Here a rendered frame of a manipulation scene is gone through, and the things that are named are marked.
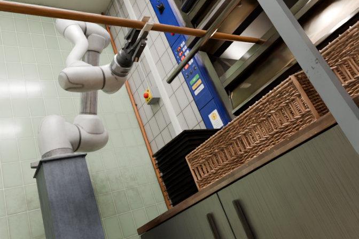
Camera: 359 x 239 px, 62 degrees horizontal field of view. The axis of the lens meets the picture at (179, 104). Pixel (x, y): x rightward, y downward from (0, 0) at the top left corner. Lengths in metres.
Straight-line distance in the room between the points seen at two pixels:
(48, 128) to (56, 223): 0.48
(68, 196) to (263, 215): 0.90
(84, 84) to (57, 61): 1.27
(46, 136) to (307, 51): 1.28
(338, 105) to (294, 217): 0.33
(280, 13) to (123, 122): 1.77
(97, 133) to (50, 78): 0.79
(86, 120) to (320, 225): 1.28
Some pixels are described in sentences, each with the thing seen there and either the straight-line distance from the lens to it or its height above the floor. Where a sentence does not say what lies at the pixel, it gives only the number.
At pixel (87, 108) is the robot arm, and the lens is 1.77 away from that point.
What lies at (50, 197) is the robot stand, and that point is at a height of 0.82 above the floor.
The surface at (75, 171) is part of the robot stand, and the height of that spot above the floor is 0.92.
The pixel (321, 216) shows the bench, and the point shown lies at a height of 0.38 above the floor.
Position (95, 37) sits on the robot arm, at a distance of 1.84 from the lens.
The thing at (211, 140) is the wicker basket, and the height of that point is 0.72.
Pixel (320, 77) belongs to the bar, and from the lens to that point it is 0.74.
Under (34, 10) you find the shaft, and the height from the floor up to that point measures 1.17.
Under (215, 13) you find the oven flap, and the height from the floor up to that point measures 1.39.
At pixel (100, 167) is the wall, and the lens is 2.13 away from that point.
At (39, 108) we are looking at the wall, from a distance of 2.23.
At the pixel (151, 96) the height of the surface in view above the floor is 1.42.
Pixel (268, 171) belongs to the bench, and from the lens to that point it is 0.90.
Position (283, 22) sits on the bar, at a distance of 0.80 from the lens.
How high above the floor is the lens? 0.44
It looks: 24 degrees up
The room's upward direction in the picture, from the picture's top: 23 degrees counter-clockwise
